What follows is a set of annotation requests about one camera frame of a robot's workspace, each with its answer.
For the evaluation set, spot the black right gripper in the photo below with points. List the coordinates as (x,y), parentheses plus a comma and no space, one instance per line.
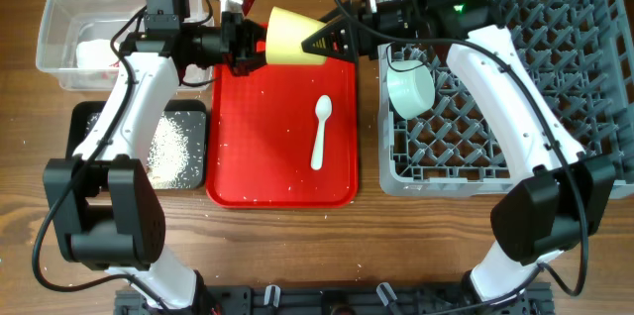
(356,38)

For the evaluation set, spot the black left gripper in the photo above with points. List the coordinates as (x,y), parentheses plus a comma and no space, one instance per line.
(237,35)

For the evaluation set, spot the yellow plastic cup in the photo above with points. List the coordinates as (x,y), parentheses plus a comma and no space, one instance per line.
(285,33)

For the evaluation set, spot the white plastic spoon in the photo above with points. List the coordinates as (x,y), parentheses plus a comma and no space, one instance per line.
(323,111)

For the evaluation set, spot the light green bowl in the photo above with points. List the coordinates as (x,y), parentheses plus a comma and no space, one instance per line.
(411,88)

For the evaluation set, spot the white rice pile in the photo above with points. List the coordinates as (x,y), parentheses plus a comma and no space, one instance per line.
(171,151)

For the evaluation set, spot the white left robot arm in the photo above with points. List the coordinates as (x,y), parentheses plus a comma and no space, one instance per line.
(103,208)

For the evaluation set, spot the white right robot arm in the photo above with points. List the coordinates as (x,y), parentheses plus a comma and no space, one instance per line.
(559,193)

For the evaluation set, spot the black waste tray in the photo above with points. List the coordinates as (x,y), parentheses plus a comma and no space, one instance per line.
(190,127)

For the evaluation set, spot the clear plastic waste bin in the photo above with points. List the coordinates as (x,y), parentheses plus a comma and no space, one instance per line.
(65,24)

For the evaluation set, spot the grey dishwasher rack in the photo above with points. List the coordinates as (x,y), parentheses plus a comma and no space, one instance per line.
(579,53)

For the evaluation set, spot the red serving tray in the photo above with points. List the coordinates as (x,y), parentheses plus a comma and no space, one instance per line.
(262,133)

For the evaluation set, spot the white crumpled paper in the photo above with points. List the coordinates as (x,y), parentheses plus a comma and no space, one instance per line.
(96,58)

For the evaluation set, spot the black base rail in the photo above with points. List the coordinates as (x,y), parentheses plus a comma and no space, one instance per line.
(430,298)

